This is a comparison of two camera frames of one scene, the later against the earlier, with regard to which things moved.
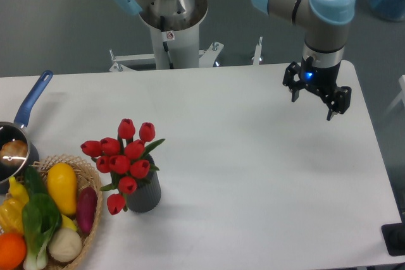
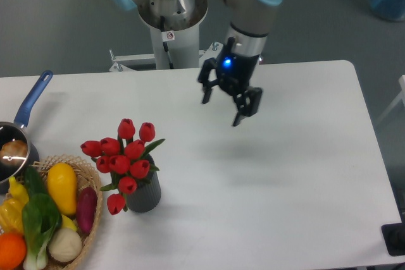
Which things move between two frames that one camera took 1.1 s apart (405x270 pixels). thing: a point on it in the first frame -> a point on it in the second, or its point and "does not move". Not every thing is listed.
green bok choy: x=42 y=217 does not move
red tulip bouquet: x=124 y=158 does not move
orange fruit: x=12 y=251 does not move
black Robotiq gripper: x=321 y=80 -> x=234 y=73
